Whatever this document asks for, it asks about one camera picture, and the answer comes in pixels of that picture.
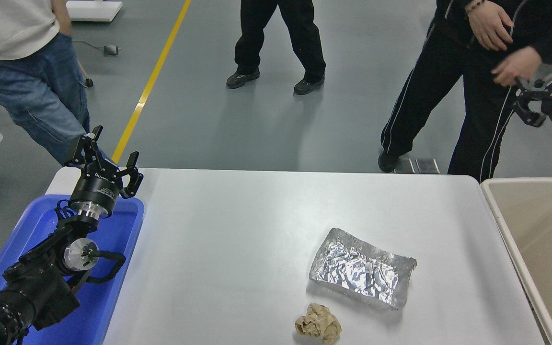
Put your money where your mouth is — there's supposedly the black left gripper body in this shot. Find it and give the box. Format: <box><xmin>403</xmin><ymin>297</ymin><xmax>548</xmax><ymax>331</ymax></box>
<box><xmin>69</xmin><ymin>162</ymin><xmax>124</xmax><ymax>216</ymax></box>

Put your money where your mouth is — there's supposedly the crumpled tan paper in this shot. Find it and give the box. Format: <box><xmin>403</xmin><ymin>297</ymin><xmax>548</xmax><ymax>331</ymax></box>
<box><xmin>295</xmin><ymin>303</ymin><xmax>342</xmax><ymax>343</ymax></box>

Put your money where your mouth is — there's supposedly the person's hand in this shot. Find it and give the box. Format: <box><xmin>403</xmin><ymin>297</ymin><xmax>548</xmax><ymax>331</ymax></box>
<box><xmin>468</xmin><ymin>1</ymin><xmax>514</xmax><ymax>51</ymax></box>
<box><xmin>492</xmin><ymin>46</ymin><xmax>542</xmax><ymax>87</ymax></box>

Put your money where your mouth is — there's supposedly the blue plastic tray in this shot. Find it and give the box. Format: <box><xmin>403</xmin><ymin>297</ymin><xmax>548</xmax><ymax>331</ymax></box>
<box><xmin>0</xmin><ymin>194</ymin><xmax>145</xmax><ymax>345</ymax></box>

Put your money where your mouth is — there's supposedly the person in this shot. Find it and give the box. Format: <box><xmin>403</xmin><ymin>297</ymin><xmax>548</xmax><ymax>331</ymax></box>
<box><xmin>226</xmin><ymin>0</ymin><xmax>327</xmax><ymax>95</ymax></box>
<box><xmin>378</xmin><ymin>0</ymin><xmax>552</xmax><ymax>183</ymax></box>
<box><xmin>0</xmin><ymin>0</ymin><xmax>91</xmax><ymax>166</ymax></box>

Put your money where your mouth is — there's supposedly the large pale bin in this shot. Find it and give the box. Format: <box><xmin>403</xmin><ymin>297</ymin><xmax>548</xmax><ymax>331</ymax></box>
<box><xmin>480</xmin><ymin>178</ymin><xmax>552</xmax><ymax>345</ymax></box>

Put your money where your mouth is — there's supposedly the white flat board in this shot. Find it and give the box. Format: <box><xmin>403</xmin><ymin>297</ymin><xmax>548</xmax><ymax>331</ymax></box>
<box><xmin>65</xmin><ymin>0</ymin><xmax>123</xmax><ymax>23</ymax></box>

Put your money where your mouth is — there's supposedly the silver foil tray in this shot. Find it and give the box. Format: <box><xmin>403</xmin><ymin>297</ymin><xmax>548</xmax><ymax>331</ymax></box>
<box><xmin>309</xmin><ymin>228</ymin><xmax>417</xmax><ymax>310</ymax></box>

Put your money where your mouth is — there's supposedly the grey power adapter with cable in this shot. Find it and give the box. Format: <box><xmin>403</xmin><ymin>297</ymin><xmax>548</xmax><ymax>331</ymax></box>
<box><xmin>72</xmin><ymin>40</ymin><xmax>120</xmax><ymax>57</ymax></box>

